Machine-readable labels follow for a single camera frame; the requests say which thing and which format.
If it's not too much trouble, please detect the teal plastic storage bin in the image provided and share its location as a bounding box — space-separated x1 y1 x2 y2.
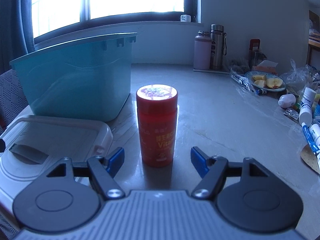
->
9 32 138 123

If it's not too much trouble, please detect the blister pill pack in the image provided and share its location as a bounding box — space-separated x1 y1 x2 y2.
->
283 107 300 120

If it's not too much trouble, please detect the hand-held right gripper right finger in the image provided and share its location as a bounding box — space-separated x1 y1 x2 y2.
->
190 147 268 202

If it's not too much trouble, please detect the pink insulated bottle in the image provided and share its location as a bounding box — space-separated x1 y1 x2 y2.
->
194 30 212 70

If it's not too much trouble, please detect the white and blue ointment tube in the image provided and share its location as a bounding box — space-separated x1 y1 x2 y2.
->
301 122 320 155

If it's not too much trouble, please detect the wooden shelf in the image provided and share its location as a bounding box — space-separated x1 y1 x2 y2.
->
306 10 320 67

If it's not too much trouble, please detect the plate of apple pieces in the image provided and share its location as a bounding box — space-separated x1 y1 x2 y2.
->
244 70 287 92

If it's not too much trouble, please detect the white pill bottle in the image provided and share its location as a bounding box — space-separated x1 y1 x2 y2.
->
278 94 297 109

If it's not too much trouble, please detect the crumpled foil snack wrapper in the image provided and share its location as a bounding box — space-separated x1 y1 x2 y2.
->
229 68 258 93

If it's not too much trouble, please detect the white medicine bottle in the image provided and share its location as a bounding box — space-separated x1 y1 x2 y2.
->
299 87 316 126

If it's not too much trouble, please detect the tan perforated plaster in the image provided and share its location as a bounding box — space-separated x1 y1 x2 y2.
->
299 145 320 175

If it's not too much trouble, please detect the window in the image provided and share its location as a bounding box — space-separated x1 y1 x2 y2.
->
20 0 202 46

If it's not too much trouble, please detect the stainless steel thermos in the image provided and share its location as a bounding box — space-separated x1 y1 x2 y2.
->
209 24 227 71

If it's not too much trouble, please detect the clear plastic bag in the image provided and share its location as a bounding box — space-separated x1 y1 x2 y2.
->
279 59 320 93

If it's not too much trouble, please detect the blue curtain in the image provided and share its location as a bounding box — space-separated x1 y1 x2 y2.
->
0 0 35 73

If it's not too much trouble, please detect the orange vitamin bottle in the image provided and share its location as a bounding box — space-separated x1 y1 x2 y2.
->
136 83 178 167

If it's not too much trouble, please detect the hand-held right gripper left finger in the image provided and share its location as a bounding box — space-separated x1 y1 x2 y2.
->
47 147 126 201

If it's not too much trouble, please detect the white plastic bin lid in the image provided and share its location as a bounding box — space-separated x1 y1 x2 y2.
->
0 114 113 230

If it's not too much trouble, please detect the grey woven chair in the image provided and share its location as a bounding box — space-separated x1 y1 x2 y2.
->
0 69 33 135

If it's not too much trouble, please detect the tissue box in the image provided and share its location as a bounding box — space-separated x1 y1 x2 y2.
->
251 60 279 75

